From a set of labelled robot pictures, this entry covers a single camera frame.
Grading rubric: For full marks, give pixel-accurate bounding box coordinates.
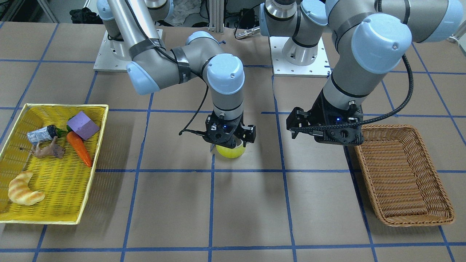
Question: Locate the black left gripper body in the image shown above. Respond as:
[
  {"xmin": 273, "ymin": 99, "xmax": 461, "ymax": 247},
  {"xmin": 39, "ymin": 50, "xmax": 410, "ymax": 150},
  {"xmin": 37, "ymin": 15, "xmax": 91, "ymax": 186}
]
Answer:
[{"xmin": 309, "ymin": 89, "xmax": 365, "ymax": 146}]

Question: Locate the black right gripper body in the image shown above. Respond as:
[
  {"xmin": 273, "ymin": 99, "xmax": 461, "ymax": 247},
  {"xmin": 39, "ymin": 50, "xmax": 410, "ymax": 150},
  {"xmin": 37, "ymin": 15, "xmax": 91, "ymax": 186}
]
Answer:
[{"xmin": 203, "ymin": 111, "xmax": 245, "ymax": 149}]

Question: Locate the yellow tape roll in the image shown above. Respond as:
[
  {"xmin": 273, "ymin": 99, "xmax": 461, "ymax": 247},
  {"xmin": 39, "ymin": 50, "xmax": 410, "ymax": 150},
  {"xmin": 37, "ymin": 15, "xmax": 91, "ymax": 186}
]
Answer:
[{"xmin": 215, "ymin": 141, "xmax": 246, "ymax": 159}]

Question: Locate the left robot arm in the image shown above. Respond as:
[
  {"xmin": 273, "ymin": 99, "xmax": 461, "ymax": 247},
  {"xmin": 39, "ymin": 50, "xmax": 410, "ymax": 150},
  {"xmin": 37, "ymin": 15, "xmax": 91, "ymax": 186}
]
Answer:
[{"xmin": 260, "ymin": 0, "xmax": 464, "ymax": 145}]

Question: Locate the brown wicker basket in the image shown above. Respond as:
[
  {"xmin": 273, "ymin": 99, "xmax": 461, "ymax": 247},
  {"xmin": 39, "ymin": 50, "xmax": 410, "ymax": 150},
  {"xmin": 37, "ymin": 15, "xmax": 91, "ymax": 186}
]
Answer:
[{"xmin": 355, "ymin": 124, "xmax": 456, "ymax": 227}]

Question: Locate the small labelled bottle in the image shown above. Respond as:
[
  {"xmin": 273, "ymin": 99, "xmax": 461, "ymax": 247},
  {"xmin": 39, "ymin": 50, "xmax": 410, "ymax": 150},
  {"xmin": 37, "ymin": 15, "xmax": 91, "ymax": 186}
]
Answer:
[{"xmin": 27, "ymin": 125, "xmax": 64, "ymax": 146}]

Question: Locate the yellow woven basket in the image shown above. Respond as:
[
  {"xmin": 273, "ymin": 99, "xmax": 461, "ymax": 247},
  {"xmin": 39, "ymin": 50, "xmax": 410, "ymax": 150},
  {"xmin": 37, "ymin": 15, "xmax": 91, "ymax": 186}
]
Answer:
[{"xmin": 0, "ymin": 103, "xmax": 109, "ymax": 225}]

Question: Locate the orange toy carrot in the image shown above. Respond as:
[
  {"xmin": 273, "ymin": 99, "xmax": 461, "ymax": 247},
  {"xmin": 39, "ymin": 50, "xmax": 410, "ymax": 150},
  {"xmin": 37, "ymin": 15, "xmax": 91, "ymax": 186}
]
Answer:
[{"xmin": 66, "ymin": 131, "xmax": 93, "ymax": 168}]

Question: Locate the purple foam block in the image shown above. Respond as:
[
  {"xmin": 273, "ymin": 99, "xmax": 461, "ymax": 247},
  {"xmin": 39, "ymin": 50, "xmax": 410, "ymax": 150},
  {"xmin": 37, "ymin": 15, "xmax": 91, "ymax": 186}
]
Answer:
[{"xmin": 67, "ymin": 111, "xmax": 100, "ymax": 140}]

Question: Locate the toy croissant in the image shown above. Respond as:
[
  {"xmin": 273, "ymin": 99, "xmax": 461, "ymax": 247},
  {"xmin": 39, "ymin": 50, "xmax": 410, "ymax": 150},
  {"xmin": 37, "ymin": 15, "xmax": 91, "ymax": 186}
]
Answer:
[{"xmin": 7, "ymin": 171, "xmax": 46, "ymax": 206}]

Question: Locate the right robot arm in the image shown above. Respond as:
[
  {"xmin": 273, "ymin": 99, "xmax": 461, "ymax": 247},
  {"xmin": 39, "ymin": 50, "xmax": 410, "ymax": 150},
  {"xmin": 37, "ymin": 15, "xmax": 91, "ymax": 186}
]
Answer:
[{"xmin": 97, "ymin": 0, "xmax": 256, "ymax": 149}]

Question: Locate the brown toy animal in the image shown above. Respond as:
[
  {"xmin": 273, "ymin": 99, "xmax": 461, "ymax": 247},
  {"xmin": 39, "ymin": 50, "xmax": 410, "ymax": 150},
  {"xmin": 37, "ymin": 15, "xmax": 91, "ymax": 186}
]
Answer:
[{"xmin": 19, "ymin": 136, "xmax": 66, "ymax": 159}]

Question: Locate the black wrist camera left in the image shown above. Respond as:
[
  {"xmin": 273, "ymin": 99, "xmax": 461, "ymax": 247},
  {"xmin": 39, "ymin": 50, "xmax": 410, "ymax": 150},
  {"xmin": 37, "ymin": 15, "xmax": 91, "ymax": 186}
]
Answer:
[{"xmin": 286, "ymin": 107, "xmax": 310, "ymax": 139}]

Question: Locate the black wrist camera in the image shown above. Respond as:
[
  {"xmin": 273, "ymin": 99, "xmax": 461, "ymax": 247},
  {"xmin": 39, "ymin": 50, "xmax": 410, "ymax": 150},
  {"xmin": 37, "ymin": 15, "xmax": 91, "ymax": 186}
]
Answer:
[
  {"xmin": 286, "ymin": 107, "xmax": 310, "ymax": 139},
  {"xmin": 241, "ymin": 124, "xmax": 256, "ymax": 147}
]

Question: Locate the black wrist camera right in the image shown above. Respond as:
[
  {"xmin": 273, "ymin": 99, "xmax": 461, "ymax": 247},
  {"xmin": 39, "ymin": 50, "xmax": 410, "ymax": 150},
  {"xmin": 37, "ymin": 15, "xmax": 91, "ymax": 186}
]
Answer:
[{"xmin": 241, "ymin": 124, "xmax": 256, "ymax": 147}]

